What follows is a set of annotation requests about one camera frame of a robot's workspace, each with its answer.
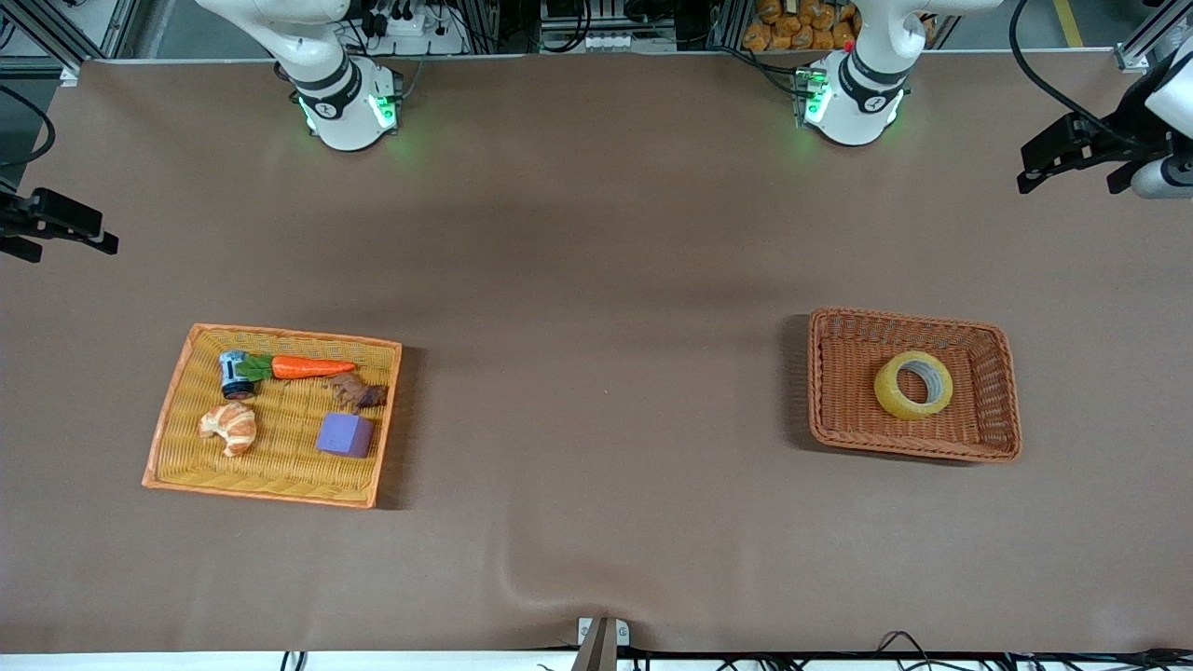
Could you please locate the yellow tape roll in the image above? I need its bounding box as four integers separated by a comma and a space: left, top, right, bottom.
873, 349, 955, 421

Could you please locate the blue white can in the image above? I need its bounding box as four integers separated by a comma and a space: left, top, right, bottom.
218, 350, 256, 402

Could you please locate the toy croissant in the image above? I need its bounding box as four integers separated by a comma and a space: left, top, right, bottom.
199, 401, 258, 458

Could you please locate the orange toy carrot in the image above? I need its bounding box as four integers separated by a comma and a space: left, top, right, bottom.
238, 355, 359, 381

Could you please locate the orange snack bags pile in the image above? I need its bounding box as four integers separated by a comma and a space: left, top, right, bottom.
743, 0, 936, 52

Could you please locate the brown wicker basket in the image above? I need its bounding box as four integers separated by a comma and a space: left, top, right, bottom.
806, 308, 1022, 464

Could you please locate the yellow wicker tray orange rim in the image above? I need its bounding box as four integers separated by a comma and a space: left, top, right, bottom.
142, 322, 404, 510

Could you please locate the brown toy piece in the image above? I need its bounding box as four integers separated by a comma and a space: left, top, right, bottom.
326, 373, 390, 412

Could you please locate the purple block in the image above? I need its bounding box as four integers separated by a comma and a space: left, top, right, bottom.
315, 413, 376, 459

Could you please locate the white power strip with plugs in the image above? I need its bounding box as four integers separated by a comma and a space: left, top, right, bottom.
371, 7, 467, 55

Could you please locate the long white power strip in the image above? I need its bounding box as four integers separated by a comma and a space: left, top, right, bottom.
541, 33, 679, 53

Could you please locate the brown table cover mat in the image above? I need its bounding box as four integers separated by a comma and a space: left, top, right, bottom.
0, 48, 1193, 653

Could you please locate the aluminium frame post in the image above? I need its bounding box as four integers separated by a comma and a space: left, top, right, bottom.
0, 0, 141, 87
1114, 0, 1193, 74

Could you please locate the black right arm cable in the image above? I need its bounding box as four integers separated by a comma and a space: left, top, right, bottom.
0, 84, 57, 171

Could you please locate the black floor cable bundle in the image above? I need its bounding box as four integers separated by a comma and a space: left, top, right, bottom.
876, 631, 1193, 671

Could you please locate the metal table bracket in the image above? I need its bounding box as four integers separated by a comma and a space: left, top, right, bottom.
576, 615, 631, 671

